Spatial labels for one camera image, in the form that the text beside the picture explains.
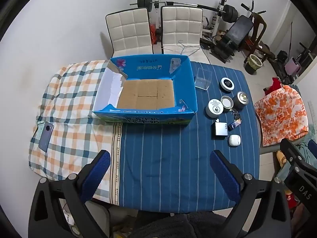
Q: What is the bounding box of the white earbuds case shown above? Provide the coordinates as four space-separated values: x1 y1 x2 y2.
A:
228 134 241 147

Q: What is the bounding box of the keychain with keys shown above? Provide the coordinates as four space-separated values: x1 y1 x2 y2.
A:
231 108 241 120

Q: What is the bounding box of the grey tin gold top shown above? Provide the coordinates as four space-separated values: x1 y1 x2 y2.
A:
233 91 249 110

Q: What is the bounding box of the grey 65W charger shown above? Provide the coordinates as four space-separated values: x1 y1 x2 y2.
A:
214 119 228 137

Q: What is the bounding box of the tin lid white inside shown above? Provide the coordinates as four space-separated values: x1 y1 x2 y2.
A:
220 96 234 111

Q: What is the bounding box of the black white round tin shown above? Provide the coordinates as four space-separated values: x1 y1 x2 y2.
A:
219 77 235 92

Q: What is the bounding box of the clear acrylic box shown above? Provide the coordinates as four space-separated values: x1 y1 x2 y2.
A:
195 68 212 91

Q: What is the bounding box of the orange floral cushion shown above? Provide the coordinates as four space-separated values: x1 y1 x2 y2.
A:
254 85 309 147

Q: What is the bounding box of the red cloth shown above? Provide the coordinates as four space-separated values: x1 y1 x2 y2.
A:
263 77 283 96

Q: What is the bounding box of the dark smartphone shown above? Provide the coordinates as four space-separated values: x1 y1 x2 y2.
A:
39 122 54 152

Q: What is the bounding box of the pink container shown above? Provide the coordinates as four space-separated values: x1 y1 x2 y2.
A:
285 57 301 76

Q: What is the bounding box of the dark waste bin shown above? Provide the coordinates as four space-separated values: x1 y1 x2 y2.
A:
245 54 263 75

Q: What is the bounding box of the plaid checkered cloth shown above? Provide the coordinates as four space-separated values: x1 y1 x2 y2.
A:
29 60 122 205

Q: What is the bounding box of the blue striped tablecloth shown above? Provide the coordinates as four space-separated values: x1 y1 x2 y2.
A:
119 63 260 213

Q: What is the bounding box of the brown wooden chair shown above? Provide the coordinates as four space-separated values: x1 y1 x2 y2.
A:
241 0 275 63

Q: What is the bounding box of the black weight bench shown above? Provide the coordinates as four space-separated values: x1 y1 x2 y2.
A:
210 15 254 63

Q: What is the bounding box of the blue cardboard milk box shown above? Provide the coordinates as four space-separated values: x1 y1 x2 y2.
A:
92 54 198 125

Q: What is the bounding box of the barbell with weight rack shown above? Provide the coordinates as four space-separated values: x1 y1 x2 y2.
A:
130 0 239 36

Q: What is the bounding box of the right white padded chair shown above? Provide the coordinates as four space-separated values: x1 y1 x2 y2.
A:
161 6 210 64

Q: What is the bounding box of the white padded chair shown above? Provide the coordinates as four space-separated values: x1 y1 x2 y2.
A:
161 6 210 64
105 8 153 57

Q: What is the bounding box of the left white padded chair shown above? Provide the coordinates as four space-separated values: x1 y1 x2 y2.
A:
105 8 153 57

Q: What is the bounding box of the wire clothes hanger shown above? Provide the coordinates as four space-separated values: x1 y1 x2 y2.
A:
161 40 201 57

